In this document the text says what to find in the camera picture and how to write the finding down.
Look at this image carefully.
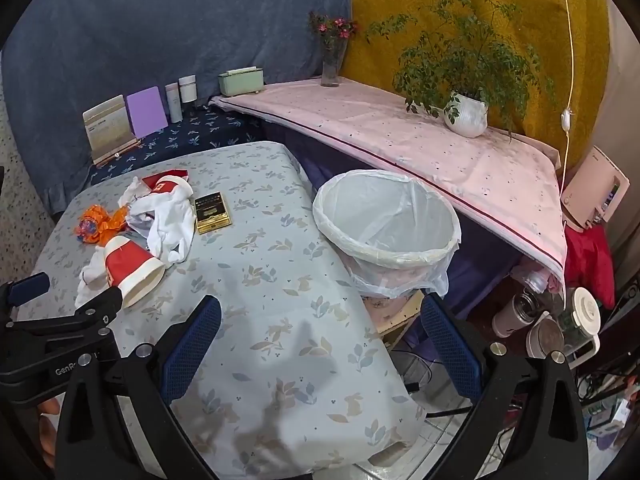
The white tissue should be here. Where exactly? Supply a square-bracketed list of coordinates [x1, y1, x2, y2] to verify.
[75, 246, 108, 309]

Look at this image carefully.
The orange plastic bag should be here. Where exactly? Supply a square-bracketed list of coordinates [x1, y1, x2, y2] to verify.
[75, 205, 128, 247]

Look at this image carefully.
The white grey plastic bag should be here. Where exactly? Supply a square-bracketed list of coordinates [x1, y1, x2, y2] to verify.
[118, 177, 195, 266]

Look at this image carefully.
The black gold cigarette box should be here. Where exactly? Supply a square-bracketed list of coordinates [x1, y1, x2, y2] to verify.
[194, 192, 232, 234]

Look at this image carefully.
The red box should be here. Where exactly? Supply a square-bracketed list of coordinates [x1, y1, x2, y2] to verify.
[141, 168, 190, 190]

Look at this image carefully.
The white trash bin with liner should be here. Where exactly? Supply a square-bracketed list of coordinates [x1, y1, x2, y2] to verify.
[312, 170, 462, 299]

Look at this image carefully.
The person's left hand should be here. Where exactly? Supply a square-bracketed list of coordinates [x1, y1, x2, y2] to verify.
[37, 398, 61, 469]

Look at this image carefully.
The white thermos bottle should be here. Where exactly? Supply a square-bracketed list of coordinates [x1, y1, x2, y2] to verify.
[491, 289, 538, 338]

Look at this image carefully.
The white blender jug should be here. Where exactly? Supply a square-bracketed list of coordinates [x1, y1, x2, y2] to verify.
[525, 287, 601, 370]

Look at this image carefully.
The floral grey tablecloth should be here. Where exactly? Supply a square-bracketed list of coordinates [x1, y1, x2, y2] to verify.
[14, 140, 426, 480]

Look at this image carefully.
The red cloth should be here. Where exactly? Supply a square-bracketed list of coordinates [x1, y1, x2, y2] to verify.
[564, 224, 615, 310]

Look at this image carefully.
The pink cloth cover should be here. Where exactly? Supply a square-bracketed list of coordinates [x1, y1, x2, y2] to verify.
[212, 79, 566, 281]

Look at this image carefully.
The open book on stand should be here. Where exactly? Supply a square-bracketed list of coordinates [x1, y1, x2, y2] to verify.
[82, 94, 140, 166]

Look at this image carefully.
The pink appliance box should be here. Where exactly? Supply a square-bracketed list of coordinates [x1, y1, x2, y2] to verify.
[561, 146, 630, 232]

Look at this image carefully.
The purple notebook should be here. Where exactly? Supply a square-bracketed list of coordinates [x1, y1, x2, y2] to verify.
[126, 87, 168, 139]

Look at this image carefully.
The navy floral cloth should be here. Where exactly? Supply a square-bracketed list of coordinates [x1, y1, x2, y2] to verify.
[89, 104, 266, 185]

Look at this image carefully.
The tall white tube bottle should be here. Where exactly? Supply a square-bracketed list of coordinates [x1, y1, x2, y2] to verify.
[165, 82, 182, 124]

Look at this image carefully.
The blue denim backdrop cloth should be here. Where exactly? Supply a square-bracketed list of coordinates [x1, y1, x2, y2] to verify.
[1, 0, 350, 214]

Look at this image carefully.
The potted green fern plant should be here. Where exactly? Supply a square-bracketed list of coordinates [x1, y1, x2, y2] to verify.
[364, 0, 556, 132]

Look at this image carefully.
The mint green tissue box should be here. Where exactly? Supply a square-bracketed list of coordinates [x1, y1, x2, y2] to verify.
[218, 66, 265, 96]

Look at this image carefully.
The glass vase with red flowers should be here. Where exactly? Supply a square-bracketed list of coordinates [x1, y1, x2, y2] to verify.
[309, 11, 358, 87]

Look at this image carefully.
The mustard yellow backdrop cloth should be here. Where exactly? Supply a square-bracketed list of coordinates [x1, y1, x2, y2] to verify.
[342, 0, 610, 167]

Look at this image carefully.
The white power cord with switch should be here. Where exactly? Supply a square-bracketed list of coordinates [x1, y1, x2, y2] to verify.
[553, 0, 577, 196]

